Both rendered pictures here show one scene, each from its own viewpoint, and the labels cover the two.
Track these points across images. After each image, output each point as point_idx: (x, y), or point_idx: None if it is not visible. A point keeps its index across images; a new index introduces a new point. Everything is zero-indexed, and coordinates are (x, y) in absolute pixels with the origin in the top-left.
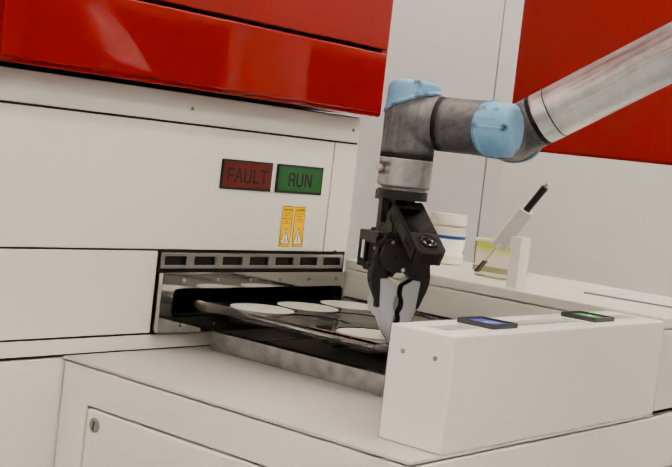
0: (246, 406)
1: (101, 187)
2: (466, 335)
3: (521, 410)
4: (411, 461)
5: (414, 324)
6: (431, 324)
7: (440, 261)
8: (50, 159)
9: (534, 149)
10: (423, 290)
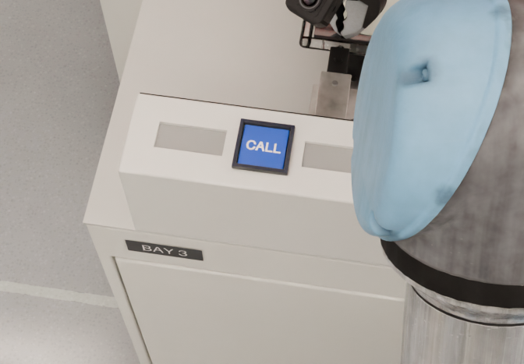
0: (154, 26)
1: None
2: (143, 172)
3: (283, 236)
4: (86, 221)
5: (156, 109)
6: (182, 117)
7: (318, 26)
8: None
9: None
10: (371, 16)
